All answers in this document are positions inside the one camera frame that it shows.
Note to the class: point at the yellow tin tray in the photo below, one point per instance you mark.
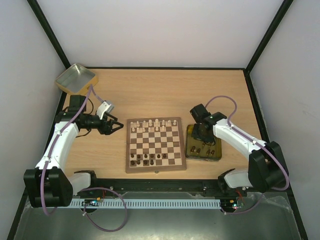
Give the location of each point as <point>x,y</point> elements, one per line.
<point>198,150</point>

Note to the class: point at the wooden chess board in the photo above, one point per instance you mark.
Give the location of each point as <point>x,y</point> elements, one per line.
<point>159,150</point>

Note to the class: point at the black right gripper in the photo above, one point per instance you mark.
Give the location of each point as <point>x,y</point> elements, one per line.
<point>203,135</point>

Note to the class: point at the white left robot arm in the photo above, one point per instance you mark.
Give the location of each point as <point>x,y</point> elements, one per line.
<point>47,184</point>

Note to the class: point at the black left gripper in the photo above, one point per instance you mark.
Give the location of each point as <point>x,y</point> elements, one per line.
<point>107,130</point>

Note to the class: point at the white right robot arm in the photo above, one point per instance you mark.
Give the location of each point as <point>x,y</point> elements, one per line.
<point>266,164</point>

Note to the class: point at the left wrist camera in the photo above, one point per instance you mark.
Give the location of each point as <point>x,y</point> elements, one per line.
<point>105,107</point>

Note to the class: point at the white slotted cable duct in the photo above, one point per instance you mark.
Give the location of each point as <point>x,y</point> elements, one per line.
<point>146,204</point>

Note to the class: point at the gold tin box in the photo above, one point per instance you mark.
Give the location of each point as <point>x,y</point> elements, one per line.
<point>76,80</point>

